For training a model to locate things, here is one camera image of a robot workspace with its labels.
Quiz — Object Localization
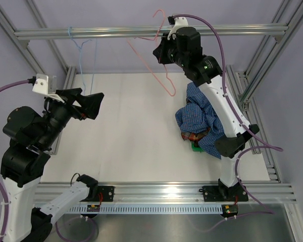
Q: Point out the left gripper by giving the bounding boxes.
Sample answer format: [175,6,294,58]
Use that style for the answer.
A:
[38,88,104,149]

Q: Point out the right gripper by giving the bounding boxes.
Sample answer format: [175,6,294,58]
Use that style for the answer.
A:
[154,33,188,70]

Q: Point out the pink wire hanger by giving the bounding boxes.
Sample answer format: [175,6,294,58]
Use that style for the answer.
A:
[126,9,176,97]

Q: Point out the light blue wire hanger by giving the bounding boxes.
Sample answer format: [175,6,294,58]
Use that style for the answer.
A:
[67,26,92,95]

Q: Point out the blue checked shirt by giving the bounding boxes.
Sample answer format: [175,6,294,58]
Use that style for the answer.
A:
[175,82,224,159]

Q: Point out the brown red plaid shirt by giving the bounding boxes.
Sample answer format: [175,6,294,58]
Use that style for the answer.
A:
[181,130,209,148]

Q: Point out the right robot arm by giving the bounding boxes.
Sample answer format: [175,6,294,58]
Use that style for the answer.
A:
[153,26,260,201]

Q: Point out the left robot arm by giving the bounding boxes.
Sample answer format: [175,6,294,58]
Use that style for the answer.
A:
[0,88,104,241]

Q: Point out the green plastic tray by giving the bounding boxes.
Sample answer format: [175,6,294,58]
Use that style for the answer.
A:
[191,143,204,152]

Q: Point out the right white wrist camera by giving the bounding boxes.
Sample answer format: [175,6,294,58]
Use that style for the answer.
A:
[167,16,188,40]

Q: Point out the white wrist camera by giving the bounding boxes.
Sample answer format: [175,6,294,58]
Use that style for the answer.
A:
[167,16,188,40]
[32,74,65,103]

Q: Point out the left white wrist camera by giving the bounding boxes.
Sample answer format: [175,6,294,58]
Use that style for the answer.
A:
[32,74,65,103]

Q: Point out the aluminium frame top rail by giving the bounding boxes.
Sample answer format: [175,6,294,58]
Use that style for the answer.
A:
[14,23,288,40]

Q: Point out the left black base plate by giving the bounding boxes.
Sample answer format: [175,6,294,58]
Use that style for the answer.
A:
[96,186,115,202]

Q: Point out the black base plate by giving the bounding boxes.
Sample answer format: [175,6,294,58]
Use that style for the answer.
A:
[199,184,249,202]
[96,186,115,202]

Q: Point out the white slotted cable duct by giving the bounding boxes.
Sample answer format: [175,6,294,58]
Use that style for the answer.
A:
[67,204,223,215]

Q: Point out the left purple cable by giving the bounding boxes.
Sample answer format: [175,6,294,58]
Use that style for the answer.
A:
[0,79,98,241]

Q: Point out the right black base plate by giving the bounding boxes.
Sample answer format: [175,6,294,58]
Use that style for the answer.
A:
[199,184,249,202]

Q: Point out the front aluminium rail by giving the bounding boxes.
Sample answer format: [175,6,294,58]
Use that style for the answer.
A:
[35,183,296,204]

